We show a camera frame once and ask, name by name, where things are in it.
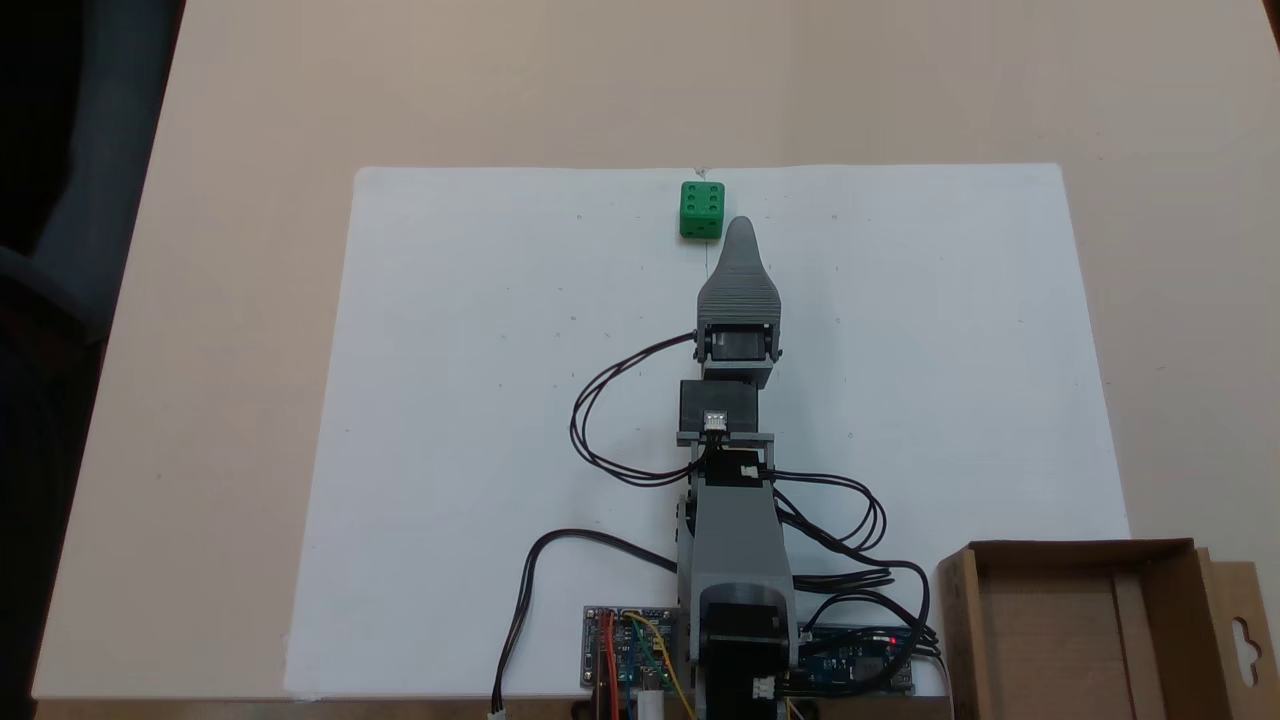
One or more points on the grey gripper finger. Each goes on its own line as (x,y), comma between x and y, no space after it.
(740,290)

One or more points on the green die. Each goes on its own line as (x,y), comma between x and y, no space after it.
(702,208)

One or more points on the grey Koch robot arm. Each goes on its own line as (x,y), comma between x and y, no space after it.
(735,540)

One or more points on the white paper sheet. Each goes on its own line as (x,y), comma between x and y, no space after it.
(480,400)

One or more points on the blue circuit board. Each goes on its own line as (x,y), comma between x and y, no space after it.
(850,660)

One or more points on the white USB plug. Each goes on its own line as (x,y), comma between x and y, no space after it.
(650,706)

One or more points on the brown cardboard box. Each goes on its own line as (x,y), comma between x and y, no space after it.
(1060,640)

